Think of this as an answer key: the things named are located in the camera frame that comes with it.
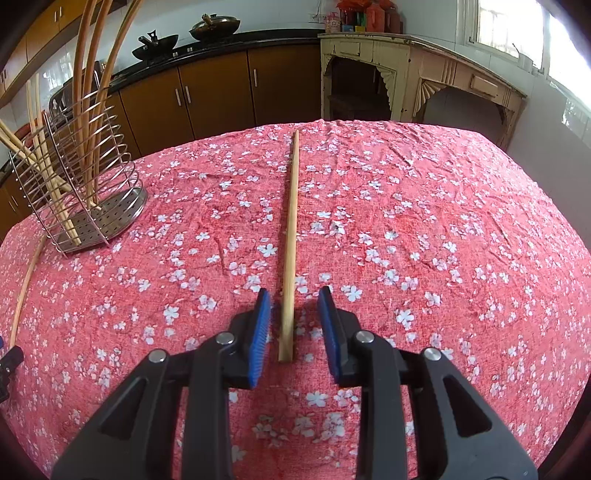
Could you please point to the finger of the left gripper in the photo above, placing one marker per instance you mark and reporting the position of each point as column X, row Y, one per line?
column 8, row 365

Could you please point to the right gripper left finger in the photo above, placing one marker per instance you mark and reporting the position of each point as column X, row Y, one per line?
column 131, row 435

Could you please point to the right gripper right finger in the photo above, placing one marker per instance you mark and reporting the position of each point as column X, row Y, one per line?
column 458, row 435

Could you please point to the brown lower kitchen cabinets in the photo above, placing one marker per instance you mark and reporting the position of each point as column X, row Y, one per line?
column 230, row 88

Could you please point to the brown kitchen cabinets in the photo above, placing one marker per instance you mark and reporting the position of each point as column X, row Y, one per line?
column 230, row 88
column 57, row 24

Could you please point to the brown upper kitchen cabinets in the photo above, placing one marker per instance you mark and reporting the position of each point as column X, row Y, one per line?
column 57, row 24

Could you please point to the pink floral tablecloth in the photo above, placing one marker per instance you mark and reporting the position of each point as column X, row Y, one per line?
column 432, row 236

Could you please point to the leaning chopstick in holder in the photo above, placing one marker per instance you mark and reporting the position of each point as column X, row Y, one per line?
column 44, row 160
column 28, row 173

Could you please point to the tall chopstick in holder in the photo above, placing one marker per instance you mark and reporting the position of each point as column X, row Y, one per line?
column 77, row 84

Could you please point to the black wok left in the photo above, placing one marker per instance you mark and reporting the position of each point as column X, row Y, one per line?
column 152, row 47

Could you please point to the cream wooden side table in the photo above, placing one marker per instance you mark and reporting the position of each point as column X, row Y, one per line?
column 414, row 70

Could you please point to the black wok with lid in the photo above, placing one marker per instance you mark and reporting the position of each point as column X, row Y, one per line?
column 213, row 27

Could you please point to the window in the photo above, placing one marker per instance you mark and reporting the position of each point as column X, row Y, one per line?
column 534, row 35

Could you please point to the red packages on side table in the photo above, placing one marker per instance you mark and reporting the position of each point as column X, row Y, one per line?
column 364, row 16

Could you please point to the steel wire utensil holder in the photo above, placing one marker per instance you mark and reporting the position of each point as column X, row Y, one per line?
column 77, row 175

